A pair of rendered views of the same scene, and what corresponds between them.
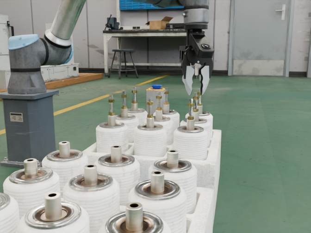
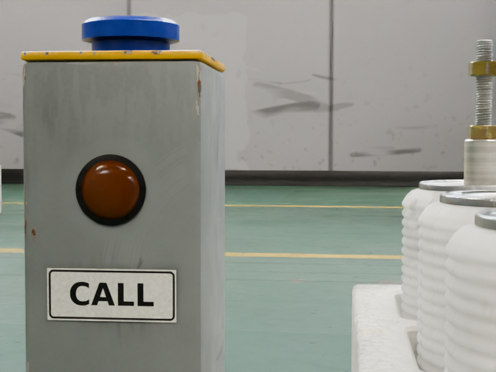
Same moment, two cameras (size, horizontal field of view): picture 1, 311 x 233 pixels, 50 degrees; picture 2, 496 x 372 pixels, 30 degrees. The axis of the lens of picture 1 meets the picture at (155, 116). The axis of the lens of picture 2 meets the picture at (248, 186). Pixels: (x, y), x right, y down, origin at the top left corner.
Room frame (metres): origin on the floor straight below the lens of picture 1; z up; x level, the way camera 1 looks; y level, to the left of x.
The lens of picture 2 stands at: (1.36, 0.38, 0.28)
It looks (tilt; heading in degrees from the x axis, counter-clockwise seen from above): 3 degrees down; 262
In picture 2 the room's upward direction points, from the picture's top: straight up
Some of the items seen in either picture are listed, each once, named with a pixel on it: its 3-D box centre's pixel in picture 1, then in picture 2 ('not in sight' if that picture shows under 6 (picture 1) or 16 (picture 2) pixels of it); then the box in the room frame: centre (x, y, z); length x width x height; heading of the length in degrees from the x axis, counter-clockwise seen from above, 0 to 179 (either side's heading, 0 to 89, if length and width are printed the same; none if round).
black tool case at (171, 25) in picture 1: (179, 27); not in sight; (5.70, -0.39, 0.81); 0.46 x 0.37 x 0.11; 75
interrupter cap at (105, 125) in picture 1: (111, 125); not in sight; (0.97, 0.13, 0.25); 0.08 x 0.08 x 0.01
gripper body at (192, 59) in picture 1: (194, 45); not in sight; (1.06, -0.12, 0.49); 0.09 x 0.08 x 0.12; 13
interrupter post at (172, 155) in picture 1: (172, 159); not in sight; (0.62, -0.03, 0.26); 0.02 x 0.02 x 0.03
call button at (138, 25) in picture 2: (156, 87); (131, 45); (1.36, 0.00, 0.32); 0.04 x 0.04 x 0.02
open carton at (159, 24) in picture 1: (159, 24); not in sight; (5.88, -0.06, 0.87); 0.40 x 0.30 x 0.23; 61
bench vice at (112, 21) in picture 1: (112, 23); not in sight; (5.66, 0.71, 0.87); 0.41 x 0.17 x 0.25; 165
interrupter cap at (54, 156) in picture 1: (65, 156); not in sight; (0.68, 0.19, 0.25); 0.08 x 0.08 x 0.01
